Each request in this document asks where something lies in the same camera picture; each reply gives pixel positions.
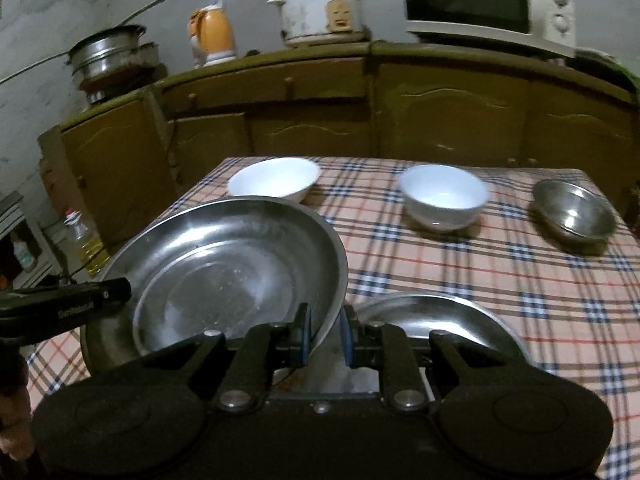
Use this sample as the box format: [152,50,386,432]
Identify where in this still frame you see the small steel bowl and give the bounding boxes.
[532,179,617,246]

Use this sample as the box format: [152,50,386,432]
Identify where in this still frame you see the orange electric kettle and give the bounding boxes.
[188,0,236,68]

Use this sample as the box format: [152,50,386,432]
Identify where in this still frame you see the person hand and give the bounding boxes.
[1,350,35,462]

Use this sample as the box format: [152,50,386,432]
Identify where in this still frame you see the brown wooden cabinet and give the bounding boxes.
[39,41,639,250]

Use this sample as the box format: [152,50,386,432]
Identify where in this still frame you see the plaid tablecloth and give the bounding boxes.
[24,155,640,480]

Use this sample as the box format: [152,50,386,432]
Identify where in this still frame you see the wide white ceramic bowl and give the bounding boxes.
[227,157,321,203]

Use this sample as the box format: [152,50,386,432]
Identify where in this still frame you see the white microwave oven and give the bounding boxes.
[405,0,576,58]

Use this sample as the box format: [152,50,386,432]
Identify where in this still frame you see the large steel plate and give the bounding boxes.
[81,196,348,374]

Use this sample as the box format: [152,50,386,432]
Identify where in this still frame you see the stacked steel pots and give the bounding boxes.
[68,24,160,105]

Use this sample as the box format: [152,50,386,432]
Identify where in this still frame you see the cooking oil bottle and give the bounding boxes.
[64,209,110,278]

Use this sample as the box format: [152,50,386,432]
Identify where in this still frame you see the white rice cooker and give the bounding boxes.
[267,0,369,48]

